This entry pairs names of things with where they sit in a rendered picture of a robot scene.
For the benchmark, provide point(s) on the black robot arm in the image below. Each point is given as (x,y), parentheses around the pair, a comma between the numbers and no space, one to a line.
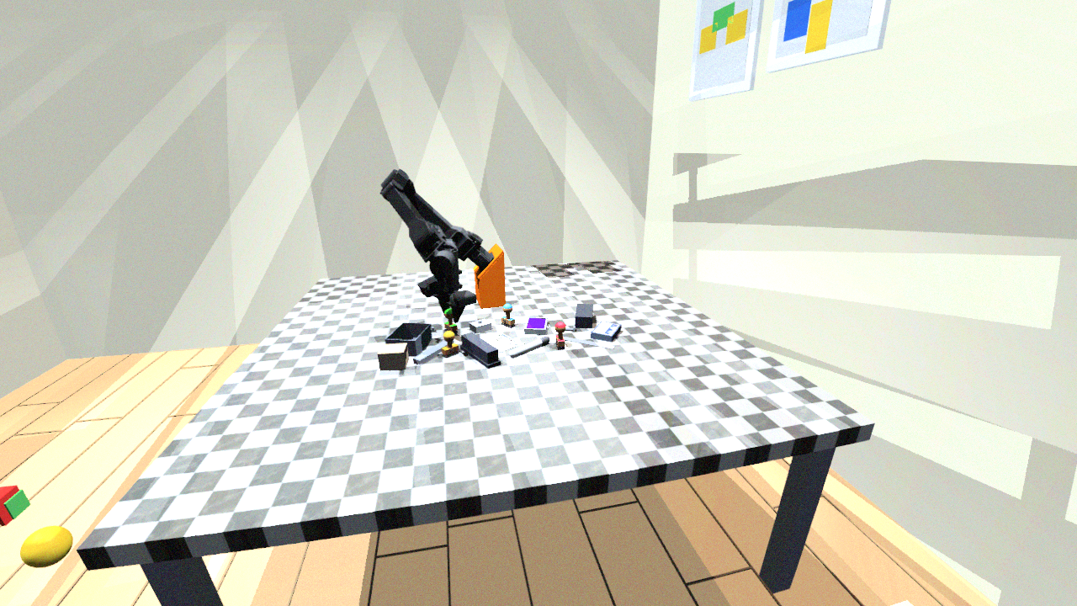
(436,239)

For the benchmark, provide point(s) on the orange rubber stamp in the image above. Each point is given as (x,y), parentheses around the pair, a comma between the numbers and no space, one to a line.
(451,349)

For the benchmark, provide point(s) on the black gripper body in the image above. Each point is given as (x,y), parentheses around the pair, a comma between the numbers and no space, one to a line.
(457,298)

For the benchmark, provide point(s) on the white stamp pad tin with blue label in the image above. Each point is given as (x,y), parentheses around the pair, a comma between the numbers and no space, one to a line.
(606,331)

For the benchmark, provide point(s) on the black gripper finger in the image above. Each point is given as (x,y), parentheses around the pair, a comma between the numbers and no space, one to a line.
(456,311)
(442,299)

